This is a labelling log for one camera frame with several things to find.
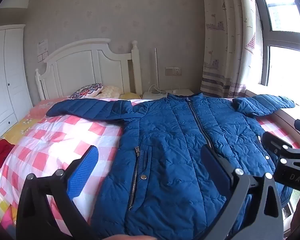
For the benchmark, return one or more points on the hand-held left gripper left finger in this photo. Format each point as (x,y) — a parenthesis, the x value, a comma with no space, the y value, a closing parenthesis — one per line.
(82,170)

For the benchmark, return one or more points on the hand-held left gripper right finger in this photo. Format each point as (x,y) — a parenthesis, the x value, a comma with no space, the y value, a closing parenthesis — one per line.
(215,167)

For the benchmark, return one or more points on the blue quilted jacket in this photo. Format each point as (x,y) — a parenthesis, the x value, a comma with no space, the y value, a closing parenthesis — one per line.
(175,140)

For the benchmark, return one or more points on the window sill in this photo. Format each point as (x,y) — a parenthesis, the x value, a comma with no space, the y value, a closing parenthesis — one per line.
(287,112)

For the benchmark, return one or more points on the pink checkered blanket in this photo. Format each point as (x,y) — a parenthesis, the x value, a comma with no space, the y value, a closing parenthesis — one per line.
(52,145)

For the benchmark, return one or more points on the yellow floral bedsheet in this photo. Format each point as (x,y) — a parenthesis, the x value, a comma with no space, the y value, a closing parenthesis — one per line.
(20,127)

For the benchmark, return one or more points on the patterned pillow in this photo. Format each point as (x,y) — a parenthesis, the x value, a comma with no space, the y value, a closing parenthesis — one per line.
(86,91)

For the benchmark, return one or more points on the cream pillow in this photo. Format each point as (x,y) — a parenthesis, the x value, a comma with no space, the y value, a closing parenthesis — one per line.
(110,92)

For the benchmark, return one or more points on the yellow pillow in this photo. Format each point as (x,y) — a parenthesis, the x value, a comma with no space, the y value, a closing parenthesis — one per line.
(130,95)

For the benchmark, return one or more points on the white nightstand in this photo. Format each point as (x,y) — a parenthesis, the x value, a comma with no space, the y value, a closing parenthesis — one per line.
(155,95)

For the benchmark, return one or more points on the window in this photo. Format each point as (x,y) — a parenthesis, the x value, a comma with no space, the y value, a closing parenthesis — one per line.
(282,30)

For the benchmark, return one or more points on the white bed headboard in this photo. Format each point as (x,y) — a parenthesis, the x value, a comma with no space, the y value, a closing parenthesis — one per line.
(90,67)

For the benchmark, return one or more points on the white lamp pole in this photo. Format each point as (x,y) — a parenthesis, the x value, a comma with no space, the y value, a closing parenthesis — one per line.
(156,70)

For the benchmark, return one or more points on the printed curtain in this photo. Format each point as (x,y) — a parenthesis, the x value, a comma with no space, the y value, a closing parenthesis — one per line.
(225,37)

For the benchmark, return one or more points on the white wardrobe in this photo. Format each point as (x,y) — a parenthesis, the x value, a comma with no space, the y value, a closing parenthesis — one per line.
(5,80)

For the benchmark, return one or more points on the wall socket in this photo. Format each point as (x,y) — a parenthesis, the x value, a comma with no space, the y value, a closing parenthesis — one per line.
(173,71)

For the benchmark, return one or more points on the wall light switch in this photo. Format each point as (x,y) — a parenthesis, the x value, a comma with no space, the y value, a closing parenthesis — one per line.
(42,56)

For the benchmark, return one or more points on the paper wall note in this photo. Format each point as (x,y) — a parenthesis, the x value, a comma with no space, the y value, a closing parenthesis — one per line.
(42,45)

